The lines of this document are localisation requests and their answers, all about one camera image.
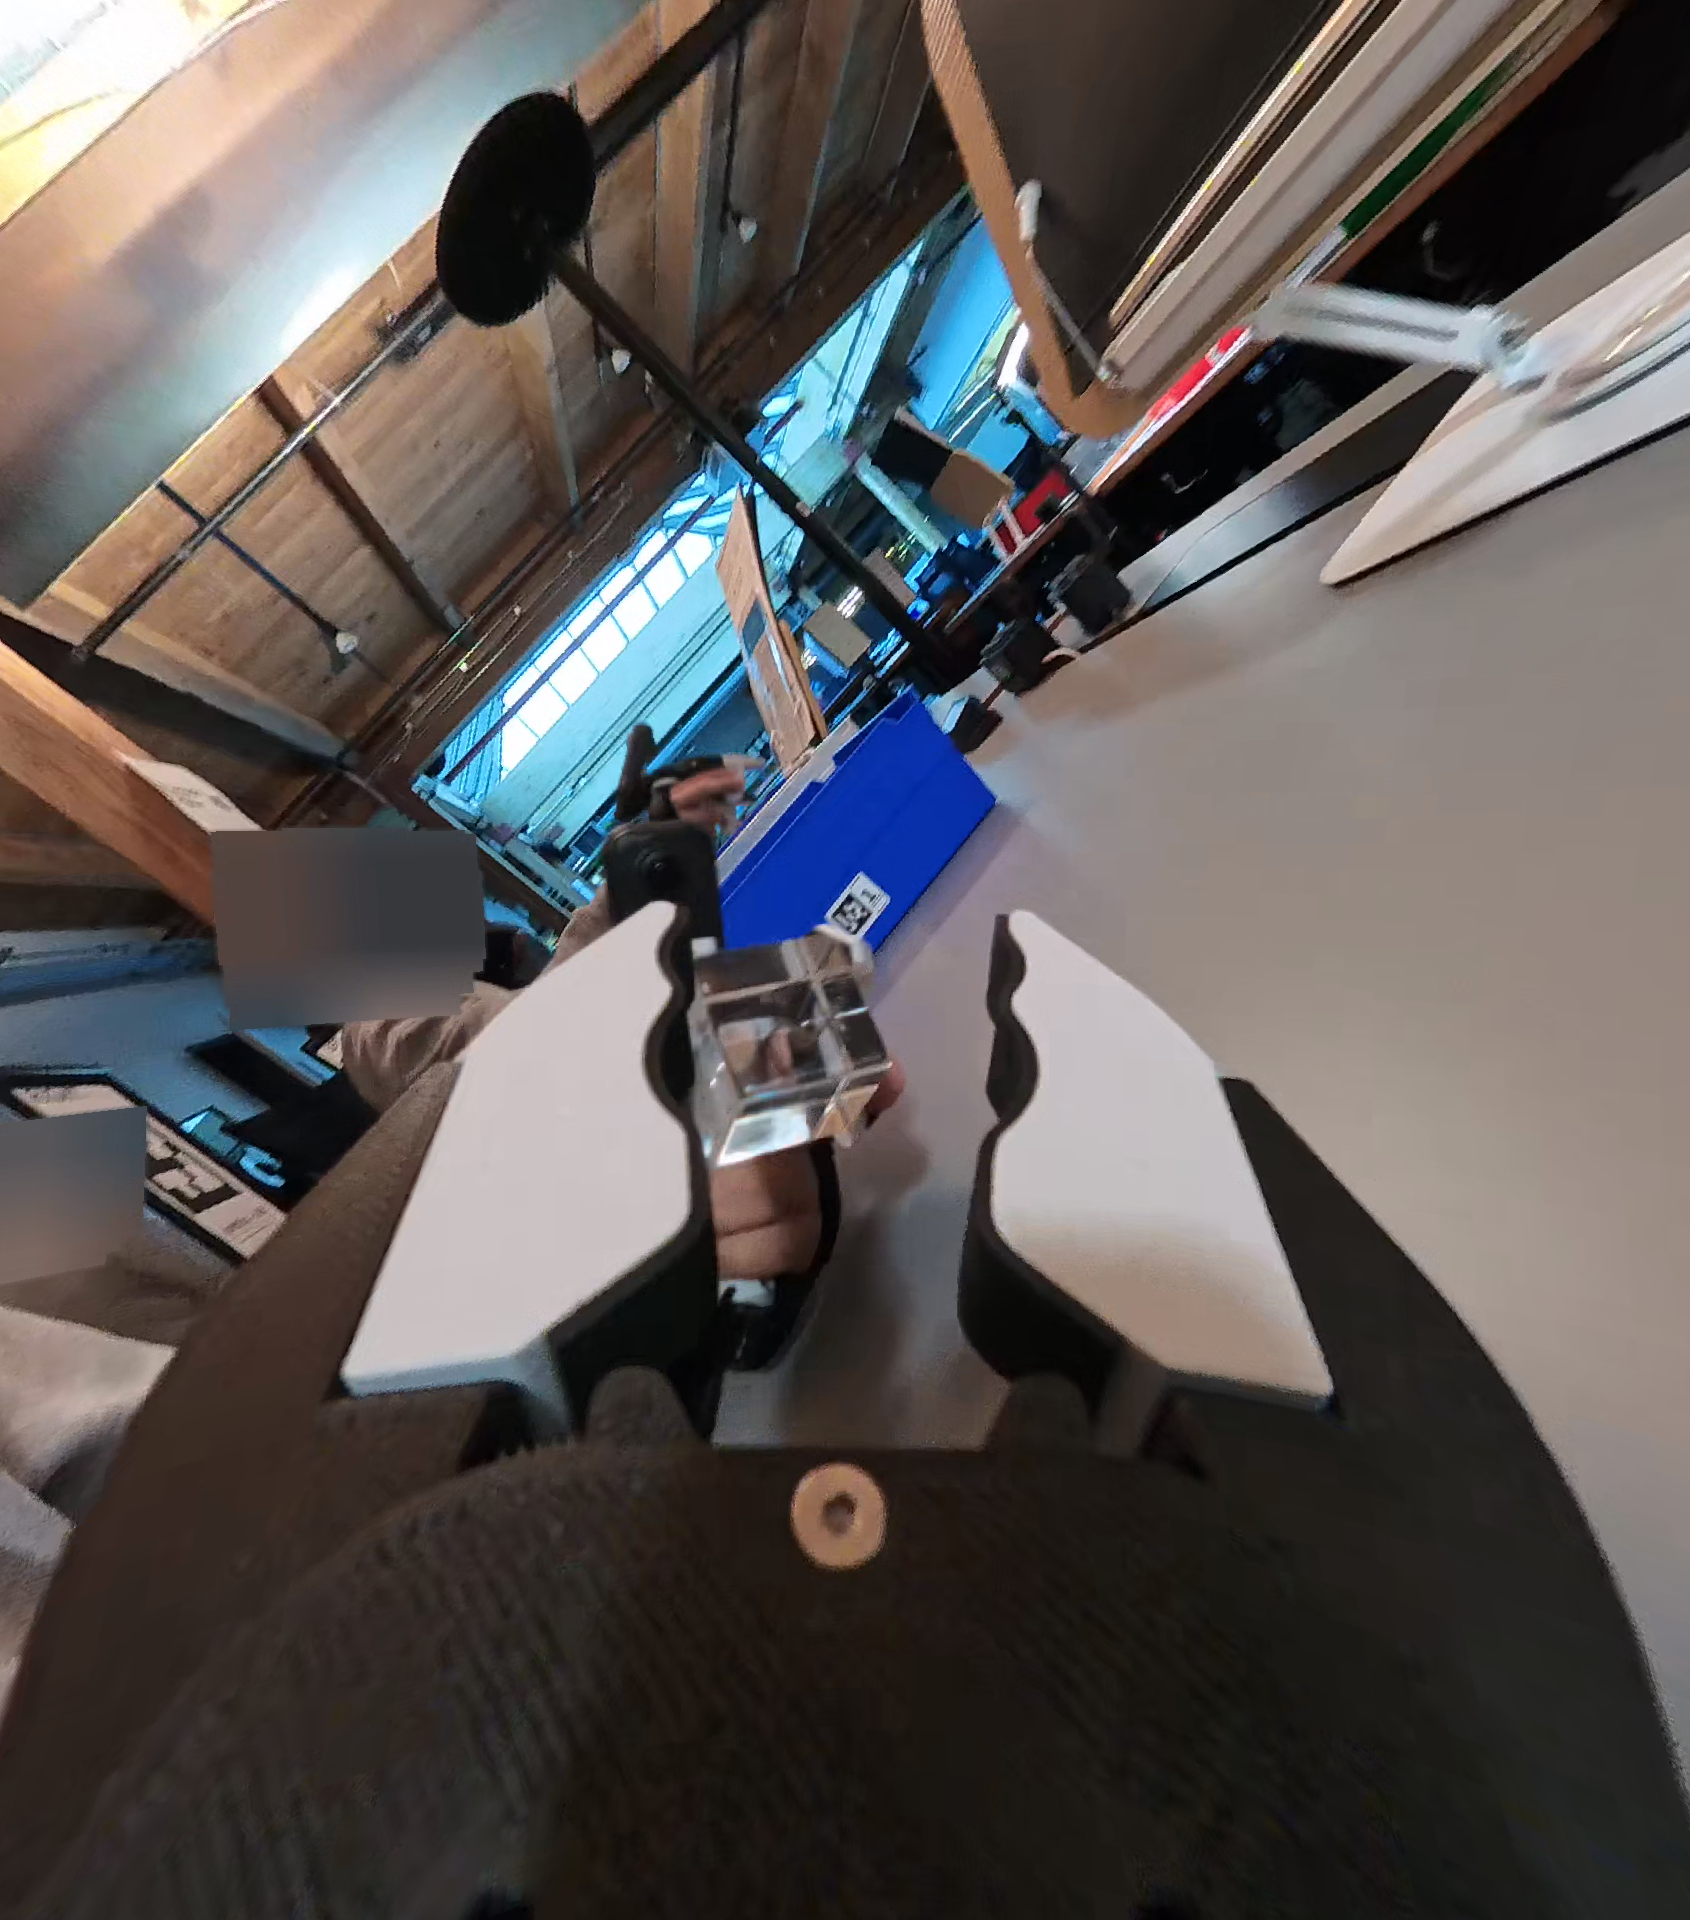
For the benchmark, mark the large sheet metal duct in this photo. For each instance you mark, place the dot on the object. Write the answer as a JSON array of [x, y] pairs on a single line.
[[109, 225]]

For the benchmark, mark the brown cardboard box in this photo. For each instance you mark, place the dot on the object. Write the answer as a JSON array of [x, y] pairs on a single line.
[[968, 483]]

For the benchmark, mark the clear glass cube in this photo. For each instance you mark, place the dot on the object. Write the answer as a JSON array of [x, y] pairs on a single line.
[[784, 1037]]

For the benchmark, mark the another person's forearm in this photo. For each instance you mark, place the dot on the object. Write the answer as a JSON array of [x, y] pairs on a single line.
[[439, 1037]]

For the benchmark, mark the black disc on pole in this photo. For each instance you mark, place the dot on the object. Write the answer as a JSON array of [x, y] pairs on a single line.
[[516, 212]]

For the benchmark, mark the person's left hand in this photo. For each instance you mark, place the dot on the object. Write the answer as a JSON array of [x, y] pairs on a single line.
[[766, 1218]]

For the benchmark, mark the white flat board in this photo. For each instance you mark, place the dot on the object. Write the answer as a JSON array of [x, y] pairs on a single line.
[[1505, 467]]

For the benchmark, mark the blue plastic crate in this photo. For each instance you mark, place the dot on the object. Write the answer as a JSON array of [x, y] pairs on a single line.
[[846, 820]]

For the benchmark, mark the large dark monitor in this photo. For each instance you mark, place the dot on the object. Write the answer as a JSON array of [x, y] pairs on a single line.
[[1114, 138]]

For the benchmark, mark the brown cardboard sheet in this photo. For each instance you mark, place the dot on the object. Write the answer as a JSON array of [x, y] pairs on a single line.
[[765, 632]]

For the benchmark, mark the clear round dish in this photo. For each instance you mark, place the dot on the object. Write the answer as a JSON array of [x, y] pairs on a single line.
[[1685, 302]]

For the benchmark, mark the framed black white poster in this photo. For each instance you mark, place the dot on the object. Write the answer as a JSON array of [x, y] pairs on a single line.
[[209, 1187]]

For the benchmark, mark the black equipment cluster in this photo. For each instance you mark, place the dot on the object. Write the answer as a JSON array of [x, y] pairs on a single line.
[[1069, 602]]

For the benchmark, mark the white paper label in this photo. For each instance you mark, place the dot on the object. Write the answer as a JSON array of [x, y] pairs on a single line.
[[184, 792]]

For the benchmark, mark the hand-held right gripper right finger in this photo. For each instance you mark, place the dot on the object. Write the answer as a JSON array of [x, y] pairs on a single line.
[[1147, 1187]]

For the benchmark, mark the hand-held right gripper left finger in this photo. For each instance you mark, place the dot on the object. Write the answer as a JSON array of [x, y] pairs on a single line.
[[545, 1169]]

